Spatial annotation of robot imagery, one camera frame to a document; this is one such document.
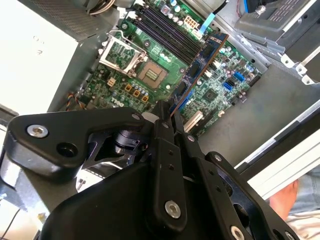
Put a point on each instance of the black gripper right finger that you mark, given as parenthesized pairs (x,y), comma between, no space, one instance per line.
(215,180)

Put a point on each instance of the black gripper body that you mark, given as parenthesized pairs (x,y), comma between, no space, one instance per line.
(112,205)

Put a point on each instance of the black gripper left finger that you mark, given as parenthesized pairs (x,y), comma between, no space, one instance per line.
(62,130)

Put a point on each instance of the person's hand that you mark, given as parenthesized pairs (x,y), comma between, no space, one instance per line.
(285,200)

